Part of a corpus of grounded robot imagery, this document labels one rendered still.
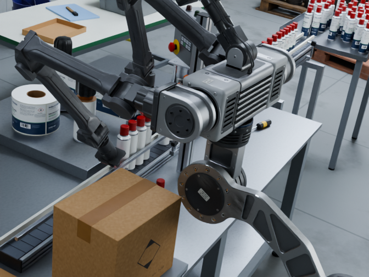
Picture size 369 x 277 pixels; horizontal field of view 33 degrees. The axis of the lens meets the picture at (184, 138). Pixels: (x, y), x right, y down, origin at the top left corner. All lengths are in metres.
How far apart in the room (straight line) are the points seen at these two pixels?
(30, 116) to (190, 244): 0.89
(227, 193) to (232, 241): 1.43
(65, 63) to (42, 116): 0.85
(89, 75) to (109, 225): 0.42
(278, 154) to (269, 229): 1.05
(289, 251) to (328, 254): 1.90
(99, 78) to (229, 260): 1.61
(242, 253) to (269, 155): 0.61
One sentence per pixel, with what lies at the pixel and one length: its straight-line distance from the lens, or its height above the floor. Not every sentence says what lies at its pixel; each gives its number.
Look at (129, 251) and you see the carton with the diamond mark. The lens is 1.77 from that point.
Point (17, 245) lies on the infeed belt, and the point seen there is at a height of 0.88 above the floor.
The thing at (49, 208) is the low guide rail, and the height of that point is 0.91.
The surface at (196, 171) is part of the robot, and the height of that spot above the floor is 1.20.
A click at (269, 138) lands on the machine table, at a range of 2.97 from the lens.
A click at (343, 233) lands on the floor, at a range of 3.95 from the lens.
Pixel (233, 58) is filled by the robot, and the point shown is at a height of 1.56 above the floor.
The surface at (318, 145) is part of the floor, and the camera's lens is 4.90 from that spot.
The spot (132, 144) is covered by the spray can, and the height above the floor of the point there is 1.00.
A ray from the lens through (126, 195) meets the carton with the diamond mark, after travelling 1.86.
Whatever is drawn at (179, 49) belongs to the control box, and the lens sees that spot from 2.44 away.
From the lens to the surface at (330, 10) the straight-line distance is 4.61.
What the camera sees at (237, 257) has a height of 0.22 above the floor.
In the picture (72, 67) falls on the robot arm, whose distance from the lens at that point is 1.79.
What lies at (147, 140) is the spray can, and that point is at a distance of 2.48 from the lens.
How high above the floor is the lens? 2.15
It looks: 28 degrees down
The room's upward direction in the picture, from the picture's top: 8 degrees clockwise
